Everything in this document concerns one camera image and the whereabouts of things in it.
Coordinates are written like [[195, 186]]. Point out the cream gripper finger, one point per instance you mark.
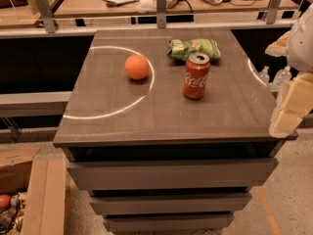
[[299, 100], [287, 122]]

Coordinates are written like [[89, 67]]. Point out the red coke can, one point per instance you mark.
[[197, 69]]

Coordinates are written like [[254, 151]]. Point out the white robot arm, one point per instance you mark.
[[297, 46]]

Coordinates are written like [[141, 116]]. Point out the clear plastic bottle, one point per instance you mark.
[[281, 77], [264, 75]]

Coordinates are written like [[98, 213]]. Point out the green chip bag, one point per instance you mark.
[[180, 50]]

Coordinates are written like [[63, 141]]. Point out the grey drawer cabinet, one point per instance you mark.
[[152, 159]]

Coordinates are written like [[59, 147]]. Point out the orange fruit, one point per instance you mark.
[[137, 67]]

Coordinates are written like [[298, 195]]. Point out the white face mask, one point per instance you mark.
[[144, 6]]

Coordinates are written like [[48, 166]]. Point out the wooden desk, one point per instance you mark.
[[99, 8]]

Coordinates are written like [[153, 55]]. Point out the cardboard box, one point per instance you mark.
[[43, 181]]

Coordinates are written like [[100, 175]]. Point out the metal bracket post right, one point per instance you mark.
[[272, 11]]

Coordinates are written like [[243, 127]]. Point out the metal bracket post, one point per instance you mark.
[[161, 13], [272, 11], [47, 16]]

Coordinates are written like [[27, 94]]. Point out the metal bracket post middle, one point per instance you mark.
[[161, 13]]

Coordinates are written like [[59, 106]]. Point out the metal bracket post left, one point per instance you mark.
[[47, 16]]

